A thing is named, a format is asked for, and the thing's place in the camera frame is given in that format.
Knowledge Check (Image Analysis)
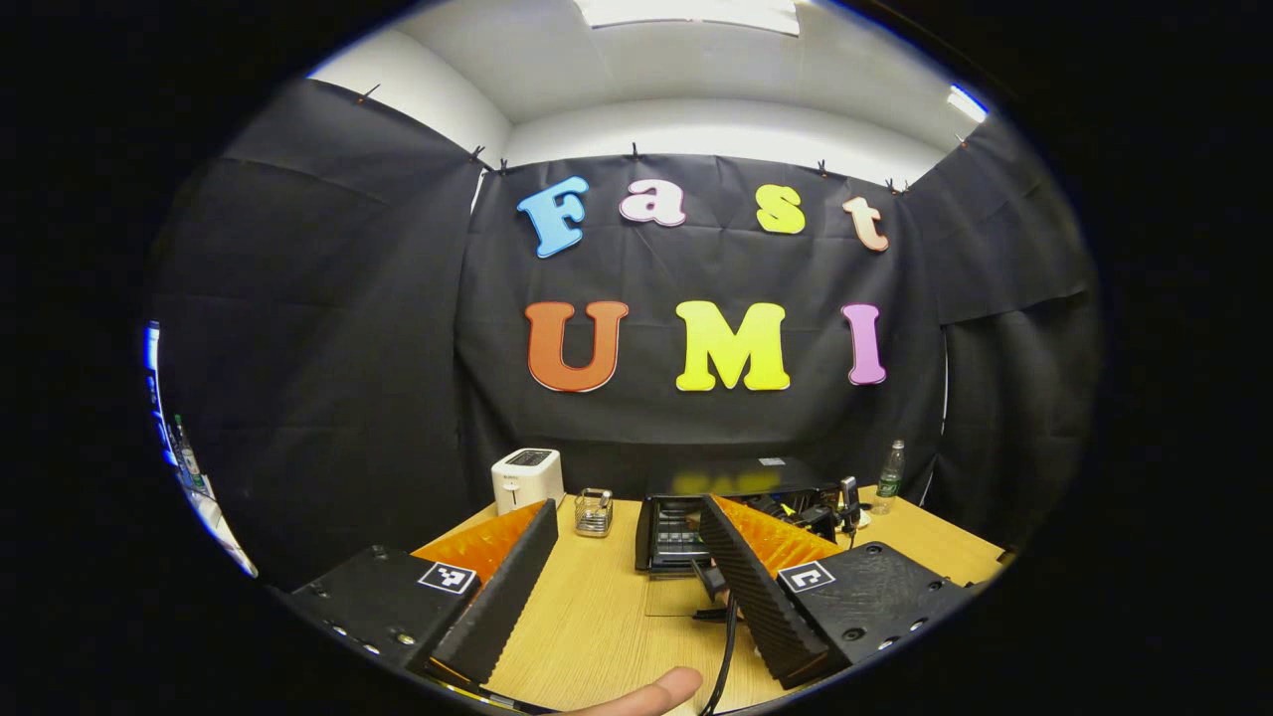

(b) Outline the black backdrop cloth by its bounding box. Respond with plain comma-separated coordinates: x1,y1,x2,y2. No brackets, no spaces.
149,80,1105,593

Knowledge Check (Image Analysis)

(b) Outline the black cable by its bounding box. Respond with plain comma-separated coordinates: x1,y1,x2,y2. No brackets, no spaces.
696,593,742,716

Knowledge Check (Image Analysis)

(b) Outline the small wire basket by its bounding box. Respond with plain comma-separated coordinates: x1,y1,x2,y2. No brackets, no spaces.
574,487,616,539

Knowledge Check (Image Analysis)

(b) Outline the large ceiling light panel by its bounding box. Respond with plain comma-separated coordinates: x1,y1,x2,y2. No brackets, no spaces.
575,0,803,37

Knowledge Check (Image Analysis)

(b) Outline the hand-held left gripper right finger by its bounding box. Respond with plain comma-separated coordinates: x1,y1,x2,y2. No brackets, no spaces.
698,494,974,689

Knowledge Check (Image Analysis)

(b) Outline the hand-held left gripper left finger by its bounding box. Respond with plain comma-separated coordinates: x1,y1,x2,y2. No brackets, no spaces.
283,499,560,689

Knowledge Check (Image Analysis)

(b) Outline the black electric oven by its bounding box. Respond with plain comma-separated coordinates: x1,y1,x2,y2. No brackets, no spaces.
635,456,846,624

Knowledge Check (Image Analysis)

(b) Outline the clear water bottle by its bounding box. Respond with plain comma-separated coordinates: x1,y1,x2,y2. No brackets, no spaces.
874,440,907,516

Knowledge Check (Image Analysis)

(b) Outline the white toaster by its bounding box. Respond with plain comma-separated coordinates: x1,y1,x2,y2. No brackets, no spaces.
491,447,566,516

